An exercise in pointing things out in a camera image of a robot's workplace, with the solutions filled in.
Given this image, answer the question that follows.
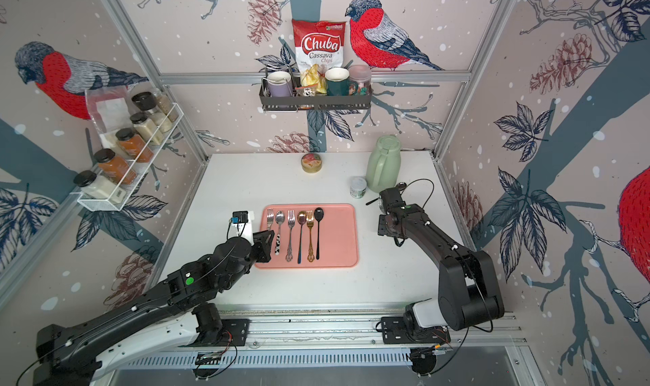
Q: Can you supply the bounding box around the patterned handle steel fork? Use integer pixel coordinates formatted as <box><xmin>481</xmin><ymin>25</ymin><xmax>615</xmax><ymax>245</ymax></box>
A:
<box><xmin>267</xmin><ymin>208</ymin><xmax>275</xmax><ymax>230</ymax></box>

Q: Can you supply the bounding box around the clear plastic bag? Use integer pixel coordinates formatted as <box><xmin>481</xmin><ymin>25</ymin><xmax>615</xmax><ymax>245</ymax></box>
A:
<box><xmin>85</xmin><ymin>86</ymin><xmax>132</xmax><ymax>149</ymax></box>

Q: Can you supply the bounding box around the purple mug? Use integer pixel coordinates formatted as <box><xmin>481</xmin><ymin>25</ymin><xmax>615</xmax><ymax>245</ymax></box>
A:
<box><xmin>265</xmin><ymin>71</ymin><xmax>294</xmax><ymax>98</ymax></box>

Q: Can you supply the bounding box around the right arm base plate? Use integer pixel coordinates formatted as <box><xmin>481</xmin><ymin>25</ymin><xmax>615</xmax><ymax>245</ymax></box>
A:
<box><xmin>375</xmin><ymin>317</ymin><xmax>451</xmax><ymax>345</ymax></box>

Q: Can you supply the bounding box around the black spoon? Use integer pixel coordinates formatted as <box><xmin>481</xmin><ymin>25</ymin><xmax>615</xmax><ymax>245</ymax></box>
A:
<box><xmin>314</xmin><ymin>208</ymin><xmax>324</xmax><ymax>260</ymax></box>

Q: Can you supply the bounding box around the dark green mug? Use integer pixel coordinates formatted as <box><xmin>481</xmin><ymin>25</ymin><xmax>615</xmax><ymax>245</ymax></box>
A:
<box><xmin>325</xmin><ymin>67</ymin><xmax>350</xmax><ymax>96</ymax></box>

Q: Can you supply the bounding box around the pink plastic tray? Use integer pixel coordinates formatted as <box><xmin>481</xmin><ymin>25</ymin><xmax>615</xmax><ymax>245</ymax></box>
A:
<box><xmin>256</xmin><ymin>203</ymin><xmax>359</xmax><ymax>270</ymax></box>

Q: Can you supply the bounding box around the white powder spice jar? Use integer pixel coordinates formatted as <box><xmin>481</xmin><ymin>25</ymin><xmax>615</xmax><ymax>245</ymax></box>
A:
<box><xmin>73</xmin><ymin>171</ymin><xmax>127</xmax><ymax>204</ymax></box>

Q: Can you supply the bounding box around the gold fork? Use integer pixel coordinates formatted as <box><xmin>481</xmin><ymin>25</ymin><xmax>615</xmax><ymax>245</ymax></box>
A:
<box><xmin>306</xmin><ymin>210</ymin><xmax>316</xmax><ymax>263</ymax></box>

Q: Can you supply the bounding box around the round gold tin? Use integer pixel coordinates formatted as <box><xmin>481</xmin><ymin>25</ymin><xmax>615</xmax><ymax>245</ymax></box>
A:
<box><xmin>301</xmin><ymin>153</ymin><xmax>323</xmax><ymax>174</ymax></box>

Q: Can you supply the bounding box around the ornate silver fork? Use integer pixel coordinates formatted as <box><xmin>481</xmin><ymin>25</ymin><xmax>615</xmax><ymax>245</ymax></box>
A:
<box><xmin>285</xmin><ymin>209</ymin><xmax>296</xmax><ymax>263</ymax></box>

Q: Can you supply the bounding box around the white wire spice rack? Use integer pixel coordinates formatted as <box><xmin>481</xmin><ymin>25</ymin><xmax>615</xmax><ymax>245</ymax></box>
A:
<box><xmin>77</xmin><ymin>103</ymin><xmax>185</xmax><ymax>212</ymax></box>

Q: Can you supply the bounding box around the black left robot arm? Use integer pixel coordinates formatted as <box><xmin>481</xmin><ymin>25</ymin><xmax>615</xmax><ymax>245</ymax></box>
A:
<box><xmin>33</xmin><ymin>230</ymin><xmax>275</xmax><ymax>385</ymax></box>

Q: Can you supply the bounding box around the gold spoon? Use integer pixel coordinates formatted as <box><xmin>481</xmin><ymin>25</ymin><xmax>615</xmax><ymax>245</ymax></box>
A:
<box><xmin>297</xmin><ymin>210</ymin><xmax>306</xmax><ymax>264</ymax></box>

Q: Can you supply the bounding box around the white handled steel spoon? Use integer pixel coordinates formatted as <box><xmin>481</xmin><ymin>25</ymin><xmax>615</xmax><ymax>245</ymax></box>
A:
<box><xmin>274</xmin><ymin>210</ymin><xmax>285</xmax><ymax>255</ymax></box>

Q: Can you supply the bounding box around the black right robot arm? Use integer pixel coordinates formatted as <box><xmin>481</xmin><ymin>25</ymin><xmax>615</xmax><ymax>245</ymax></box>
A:
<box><xmin>377</xmin><ymin>187</ymin><xmax>505</xmax><ymax>331</ymax></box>

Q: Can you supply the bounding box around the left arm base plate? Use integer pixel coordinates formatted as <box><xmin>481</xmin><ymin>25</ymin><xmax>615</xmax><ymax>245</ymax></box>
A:
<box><xmin>191</xmin><ymin>318</ymin><xmax>251</xmax><ymax>347</ymax></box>

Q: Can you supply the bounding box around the black wall shelf basket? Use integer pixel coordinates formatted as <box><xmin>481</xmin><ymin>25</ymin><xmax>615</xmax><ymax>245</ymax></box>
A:
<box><xmin>259</xmin><ymin>76</ymin><xmax>373</xmax><ymax>111</ymax></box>

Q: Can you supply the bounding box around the green thermos jug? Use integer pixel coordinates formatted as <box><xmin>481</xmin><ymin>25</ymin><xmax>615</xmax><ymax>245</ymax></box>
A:
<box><xmin>366</xmin><ymin>135</ymin><xmax>401</xmax><ymax>193</ymax></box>

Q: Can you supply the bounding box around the beige spice jar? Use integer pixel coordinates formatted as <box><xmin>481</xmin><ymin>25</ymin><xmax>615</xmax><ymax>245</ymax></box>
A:
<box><xmin>130</xmin><ymin>112</ymin><xmax>164</xmax><ymax>146</ymax></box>

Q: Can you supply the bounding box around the orange spice jar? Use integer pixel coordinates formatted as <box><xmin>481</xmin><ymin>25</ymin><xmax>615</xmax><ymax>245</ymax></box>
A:
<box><xmin>115</xmin><ymin>128</ymin><xmax>154</xmax><ymax>164</ymax></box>
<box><xmin>94</xmin><ymin>149</ymin><xmax>137</xmax><ymax>185</ymax></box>

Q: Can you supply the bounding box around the red Chuba chips bag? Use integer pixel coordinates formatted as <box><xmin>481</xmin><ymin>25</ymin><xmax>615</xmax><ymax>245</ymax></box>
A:
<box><xmin>292</xmin><ymin>20</ymin><xmax>346</xmax><ymax>94</ymax></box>

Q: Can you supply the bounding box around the brown spice jar back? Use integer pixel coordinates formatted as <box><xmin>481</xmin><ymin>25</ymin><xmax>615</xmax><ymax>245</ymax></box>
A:
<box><xmin>153</xmin><ymin>88</ymin><xmax>178</xmax><ymax>123</ymax></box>

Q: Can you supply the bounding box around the black pepper grinder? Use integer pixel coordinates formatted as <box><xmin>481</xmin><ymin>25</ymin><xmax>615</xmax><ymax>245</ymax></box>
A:
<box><xmin>131</xmin><ymin>92</ymin><xmax>174</xmax><ymax>133</ymax></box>

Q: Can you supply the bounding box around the pink lidded clear container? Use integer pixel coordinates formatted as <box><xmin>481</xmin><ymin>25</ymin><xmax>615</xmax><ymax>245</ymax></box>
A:
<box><xmin>348</xmin><ymin>65</ymin><xmax>372</xmax><ymax>96</ymax></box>

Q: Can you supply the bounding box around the orange spice jar front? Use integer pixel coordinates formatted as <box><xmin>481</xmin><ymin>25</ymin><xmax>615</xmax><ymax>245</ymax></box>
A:
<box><xmin>94</xmin><ymin>149</ymin><xmax>137</xmax><ymax>185</ymax></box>

